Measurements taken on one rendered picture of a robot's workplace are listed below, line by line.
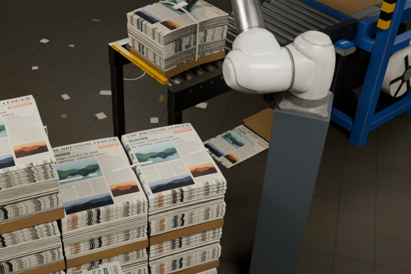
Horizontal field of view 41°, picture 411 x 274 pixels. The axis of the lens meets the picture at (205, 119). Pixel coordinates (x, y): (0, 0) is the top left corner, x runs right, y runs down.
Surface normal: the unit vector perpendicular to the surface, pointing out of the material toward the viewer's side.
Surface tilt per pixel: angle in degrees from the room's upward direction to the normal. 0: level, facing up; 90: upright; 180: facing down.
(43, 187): 90
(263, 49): 35
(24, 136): 0
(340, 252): 0
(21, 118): 2
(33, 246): 90
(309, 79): 91
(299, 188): 90
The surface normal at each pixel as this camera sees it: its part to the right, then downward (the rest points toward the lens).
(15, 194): 0.40, 0.55
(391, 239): 0.06, -0.81
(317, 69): 0.07, 0.54
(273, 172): -0.26, 0.55
